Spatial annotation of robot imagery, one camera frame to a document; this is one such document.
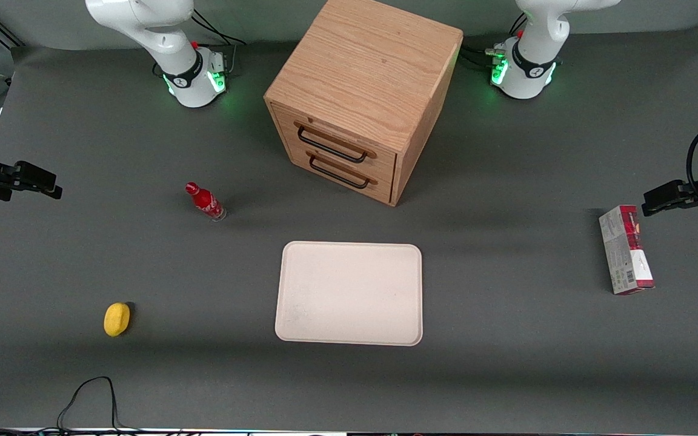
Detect black looped floor cable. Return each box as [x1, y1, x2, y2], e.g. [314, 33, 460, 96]
[56, 376, 123, 433]

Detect cream rectangular tray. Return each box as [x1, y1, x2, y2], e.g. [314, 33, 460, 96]
[274, 241, 424, 347]

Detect black arm base cables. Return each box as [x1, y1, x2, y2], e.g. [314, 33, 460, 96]
[458, 12, 527, 68]
[190, 8, 248, 48]

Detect yellow lemon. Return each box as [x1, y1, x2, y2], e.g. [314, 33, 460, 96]
[104, 302, 131, 338]

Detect red plaid carton box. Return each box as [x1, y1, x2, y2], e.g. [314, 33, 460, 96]
[598, 205, 656, 296]

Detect red cola bottle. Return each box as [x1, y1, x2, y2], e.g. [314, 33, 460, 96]
[185, 181, 227, 222]

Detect dark grey table mat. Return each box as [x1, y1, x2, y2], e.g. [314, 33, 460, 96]
[0, 23, 698, 433]

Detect oak wooden drawer cabinet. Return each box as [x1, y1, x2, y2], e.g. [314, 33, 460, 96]
[264, 0, 464, 208]

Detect black metal drawer handle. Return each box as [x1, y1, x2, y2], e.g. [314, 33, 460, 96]
[294, 121, 377, 165]
[306, 151, 378, 190]

